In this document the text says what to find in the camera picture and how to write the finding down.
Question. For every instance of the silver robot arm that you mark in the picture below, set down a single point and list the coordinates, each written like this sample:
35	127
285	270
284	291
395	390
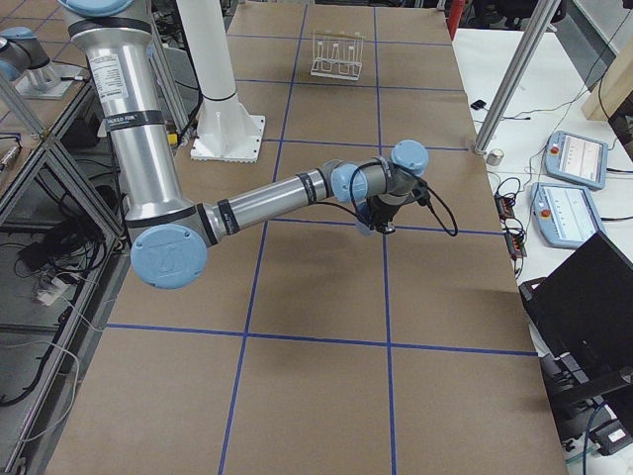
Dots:
171	235

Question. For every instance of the white power adapter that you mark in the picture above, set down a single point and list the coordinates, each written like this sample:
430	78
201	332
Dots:
50	291

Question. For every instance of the upper teach pendant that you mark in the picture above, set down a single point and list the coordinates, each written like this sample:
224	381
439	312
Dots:
576	159

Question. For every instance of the black laptop monitor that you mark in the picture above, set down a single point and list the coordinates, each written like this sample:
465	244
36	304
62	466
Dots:
584	307

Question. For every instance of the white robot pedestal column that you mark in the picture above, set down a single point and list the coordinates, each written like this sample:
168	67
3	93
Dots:
225	131

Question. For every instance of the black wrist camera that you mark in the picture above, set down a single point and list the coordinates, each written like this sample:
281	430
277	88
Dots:
382	215

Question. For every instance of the black monitor stand base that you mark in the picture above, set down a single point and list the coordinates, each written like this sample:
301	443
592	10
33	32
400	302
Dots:
581	404

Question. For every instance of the small black device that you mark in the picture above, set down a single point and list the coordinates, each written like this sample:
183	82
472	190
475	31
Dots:
479	104

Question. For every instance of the white wire cup holder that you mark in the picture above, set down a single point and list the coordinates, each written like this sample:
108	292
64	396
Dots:
337	55

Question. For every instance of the teach pendant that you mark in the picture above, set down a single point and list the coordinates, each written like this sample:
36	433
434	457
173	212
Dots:
566	215
576	159

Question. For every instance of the orange black electronics strip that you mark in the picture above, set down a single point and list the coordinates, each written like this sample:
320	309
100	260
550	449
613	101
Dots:
513	230

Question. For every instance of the aluminium frame post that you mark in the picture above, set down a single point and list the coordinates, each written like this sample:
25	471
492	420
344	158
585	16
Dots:
543	15

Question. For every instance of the lower teach pendant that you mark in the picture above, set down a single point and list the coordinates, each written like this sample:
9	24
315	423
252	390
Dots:
566	215

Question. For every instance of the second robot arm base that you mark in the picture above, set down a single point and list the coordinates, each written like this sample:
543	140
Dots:
25	61

